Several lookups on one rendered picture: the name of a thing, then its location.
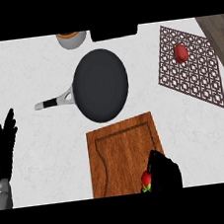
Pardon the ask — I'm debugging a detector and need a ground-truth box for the dark grey frying pan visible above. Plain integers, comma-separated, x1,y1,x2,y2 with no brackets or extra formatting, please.
28,45,134,132

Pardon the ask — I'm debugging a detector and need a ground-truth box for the brown lattice placemat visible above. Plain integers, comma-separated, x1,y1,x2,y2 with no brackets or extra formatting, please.
151,19,224,117

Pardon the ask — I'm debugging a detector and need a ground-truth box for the red bell pepper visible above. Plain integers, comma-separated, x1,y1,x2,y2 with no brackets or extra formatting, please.
173,42,190,65

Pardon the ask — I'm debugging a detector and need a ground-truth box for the brown wooden cutting board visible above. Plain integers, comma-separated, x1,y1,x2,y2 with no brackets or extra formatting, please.
83,110,170,199

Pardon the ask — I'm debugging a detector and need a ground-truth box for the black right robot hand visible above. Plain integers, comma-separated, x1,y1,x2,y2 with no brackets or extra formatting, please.
143,145,185,192

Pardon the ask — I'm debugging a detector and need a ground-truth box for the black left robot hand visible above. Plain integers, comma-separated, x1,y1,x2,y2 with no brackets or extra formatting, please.
0,107,26,190

